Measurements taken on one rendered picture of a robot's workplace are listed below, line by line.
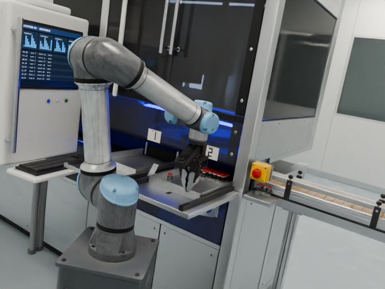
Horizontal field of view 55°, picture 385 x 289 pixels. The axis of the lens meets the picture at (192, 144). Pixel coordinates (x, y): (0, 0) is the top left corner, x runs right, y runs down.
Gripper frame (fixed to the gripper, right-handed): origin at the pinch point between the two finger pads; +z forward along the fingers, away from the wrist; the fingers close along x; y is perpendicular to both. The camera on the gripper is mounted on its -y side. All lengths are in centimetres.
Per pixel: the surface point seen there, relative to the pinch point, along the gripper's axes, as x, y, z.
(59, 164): 70, -6, 8
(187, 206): -8.0, -10.0, 2.2
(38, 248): 101, 9, 71
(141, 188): 16.2, -7.6, 3.6
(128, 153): 54, 23, 1
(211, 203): -10.1, 3.7, 3.5
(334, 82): 65, 486, -69
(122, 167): 35.8, 1.1, 1.3
